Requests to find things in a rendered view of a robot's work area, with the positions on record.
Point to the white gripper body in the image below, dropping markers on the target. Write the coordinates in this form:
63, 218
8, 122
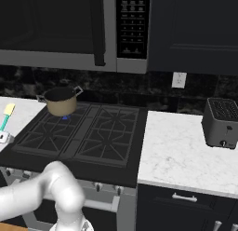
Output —
6, 138

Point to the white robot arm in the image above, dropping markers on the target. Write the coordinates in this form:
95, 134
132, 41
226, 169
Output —
59, 188

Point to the tan pot with black rim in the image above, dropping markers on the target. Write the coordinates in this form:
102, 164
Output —
62, 105

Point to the silver hob knob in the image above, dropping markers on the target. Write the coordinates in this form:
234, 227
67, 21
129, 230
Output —
118, 189
27, 174
9, 171
98, 187

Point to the black gas hob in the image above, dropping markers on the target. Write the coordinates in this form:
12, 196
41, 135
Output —
102, 135

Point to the black and silver microwave oven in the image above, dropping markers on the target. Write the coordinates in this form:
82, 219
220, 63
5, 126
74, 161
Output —
55, 29

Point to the silver oven front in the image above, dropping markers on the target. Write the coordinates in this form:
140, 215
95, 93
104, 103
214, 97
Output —
127, 210

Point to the dark drawer front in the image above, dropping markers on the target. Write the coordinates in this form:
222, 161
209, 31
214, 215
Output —
158, 197

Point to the dark base cupboard door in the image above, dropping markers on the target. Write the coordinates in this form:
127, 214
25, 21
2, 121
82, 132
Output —
233, 217
173, 220

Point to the grey toaster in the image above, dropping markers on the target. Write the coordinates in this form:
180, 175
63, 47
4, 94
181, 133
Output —
220, 126

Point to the white wall socket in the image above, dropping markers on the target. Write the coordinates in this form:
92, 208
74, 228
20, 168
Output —
179, 80

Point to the dark wall cupboard door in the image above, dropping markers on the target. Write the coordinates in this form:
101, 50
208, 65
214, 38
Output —
192, 29

